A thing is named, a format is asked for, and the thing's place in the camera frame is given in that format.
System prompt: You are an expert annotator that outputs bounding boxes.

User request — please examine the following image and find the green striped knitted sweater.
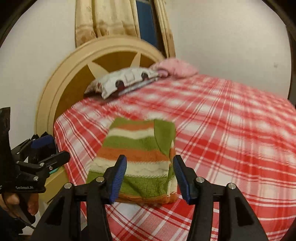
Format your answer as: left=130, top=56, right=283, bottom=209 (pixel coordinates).
left=87, top=118, right=178, bottom=204

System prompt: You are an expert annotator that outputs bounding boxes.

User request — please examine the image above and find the left hand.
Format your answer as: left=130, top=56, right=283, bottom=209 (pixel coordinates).
left=1, top=193, right=39, bottom=218

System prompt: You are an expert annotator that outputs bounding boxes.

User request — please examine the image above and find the red plaid bed sheet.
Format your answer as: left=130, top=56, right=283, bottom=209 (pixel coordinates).
left=54, top=75, right=295, bottom=240

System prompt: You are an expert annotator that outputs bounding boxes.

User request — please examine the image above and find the cream round headboard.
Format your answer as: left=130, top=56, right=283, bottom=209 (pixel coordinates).
left=35, top=36, right=165, bottom=202

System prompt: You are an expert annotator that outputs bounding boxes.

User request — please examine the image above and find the pink pillow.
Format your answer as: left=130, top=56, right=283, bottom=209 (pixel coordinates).
left=149, top=58, right=199, bottom=79

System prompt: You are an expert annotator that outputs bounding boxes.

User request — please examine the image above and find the beige curtain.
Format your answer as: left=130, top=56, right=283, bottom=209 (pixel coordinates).
left=75, top=1, right=176, bottom=58

